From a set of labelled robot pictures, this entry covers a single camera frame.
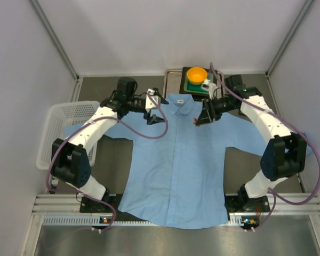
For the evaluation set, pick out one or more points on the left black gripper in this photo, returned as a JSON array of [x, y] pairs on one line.
[[145, 110]]

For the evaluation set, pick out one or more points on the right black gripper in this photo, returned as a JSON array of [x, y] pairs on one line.
[[212, 110]]

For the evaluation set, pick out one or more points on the light blue button shirt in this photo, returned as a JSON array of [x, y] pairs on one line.
[[176, 173]]

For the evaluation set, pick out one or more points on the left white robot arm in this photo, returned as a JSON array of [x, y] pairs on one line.
[[70, 157]]

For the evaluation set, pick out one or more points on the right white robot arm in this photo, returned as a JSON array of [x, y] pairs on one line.
[[285, 152]]

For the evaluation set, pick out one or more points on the silver metal tray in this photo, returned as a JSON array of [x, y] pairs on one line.
[[173, 84]]

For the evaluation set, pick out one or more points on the black square plate stack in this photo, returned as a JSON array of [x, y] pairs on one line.
[[209, 76]]

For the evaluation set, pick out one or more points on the green square plate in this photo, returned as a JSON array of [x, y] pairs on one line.
[[192, 88]]

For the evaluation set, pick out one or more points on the orange plastic bowl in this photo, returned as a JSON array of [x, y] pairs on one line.
[[196, 75]]

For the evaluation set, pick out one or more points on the white plastic basket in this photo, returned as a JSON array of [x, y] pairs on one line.
[[62, 120]]

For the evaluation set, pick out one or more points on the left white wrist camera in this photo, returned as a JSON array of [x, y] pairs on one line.
[[152, 100]]

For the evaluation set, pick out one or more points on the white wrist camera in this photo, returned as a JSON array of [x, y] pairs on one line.
[[152, 100], [211, 88]]

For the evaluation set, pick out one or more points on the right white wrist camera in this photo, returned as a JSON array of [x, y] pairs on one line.
[[211, 88]]

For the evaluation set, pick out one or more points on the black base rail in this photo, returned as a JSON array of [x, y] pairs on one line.
[[250, 212]]

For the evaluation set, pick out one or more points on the white slotted cable duct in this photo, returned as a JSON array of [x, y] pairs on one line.
[[63, 220]]

